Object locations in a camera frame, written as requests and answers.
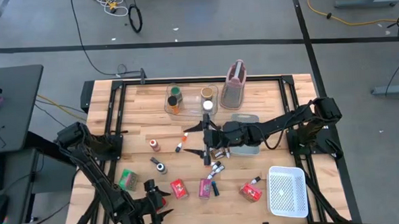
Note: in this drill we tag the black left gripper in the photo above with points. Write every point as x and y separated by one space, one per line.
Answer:
151 208

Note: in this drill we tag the black-cap sprinkles bottle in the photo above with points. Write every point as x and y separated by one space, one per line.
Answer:
161 168

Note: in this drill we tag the grey plastic bin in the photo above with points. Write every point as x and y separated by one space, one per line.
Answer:
245 117

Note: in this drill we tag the black desk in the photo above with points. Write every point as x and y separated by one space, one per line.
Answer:
17 106

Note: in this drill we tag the black aluminium rig frame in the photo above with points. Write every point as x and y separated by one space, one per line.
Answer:
184 81

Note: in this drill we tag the red Froot Loops cereal box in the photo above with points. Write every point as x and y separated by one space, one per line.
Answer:
179 189

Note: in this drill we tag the orange-cap sprinkles bottle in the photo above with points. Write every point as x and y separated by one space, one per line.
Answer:
154 145

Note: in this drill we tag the clear plastic organizer bin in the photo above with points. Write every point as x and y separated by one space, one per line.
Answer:
192 102

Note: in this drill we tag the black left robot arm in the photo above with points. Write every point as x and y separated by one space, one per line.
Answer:
101 184

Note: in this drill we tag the blue food colouring dropper bottle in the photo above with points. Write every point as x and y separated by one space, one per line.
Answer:
178 147

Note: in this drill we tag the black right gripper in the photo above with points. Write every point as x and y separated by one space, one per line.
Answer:
215 138

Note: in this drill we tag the green-lid spice jar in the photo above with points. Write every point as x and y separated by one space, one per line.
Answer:
176 91

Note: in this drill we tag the dark food colouring dropper bottle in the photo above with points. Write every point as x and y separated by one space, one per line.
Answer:
216 165
227 153

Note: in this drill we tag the white perforated plastic basket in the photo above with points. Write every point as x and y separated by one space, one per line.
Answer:
287 189

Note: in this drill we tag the orange spice jar black lid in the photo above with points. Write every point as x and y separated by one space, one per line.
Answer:
172 101

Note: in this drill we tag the grey keyboard desk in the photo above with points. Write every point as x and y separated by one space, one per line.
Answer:
20 187

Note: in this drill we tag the black food colouring dropper bottle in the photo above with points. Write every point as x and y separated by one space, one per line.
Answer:
255 180

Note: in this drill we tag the green Apple Jacks cereal box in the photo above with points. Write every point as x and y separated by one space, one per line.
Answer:
128 180

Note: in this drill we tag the orange food colouring dropper bottle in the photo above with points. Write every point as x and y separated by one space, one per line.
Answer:
185 137

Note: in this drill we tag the dark blue icing tube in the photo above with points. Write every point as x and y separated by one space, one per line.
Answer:
215 189

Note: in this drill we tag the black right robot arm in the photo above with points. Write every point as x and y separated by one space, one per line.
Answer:
271 129

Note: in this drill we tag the magenta Raisin Bran cereal box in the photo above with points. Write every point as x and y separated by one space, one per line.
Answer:
205 188

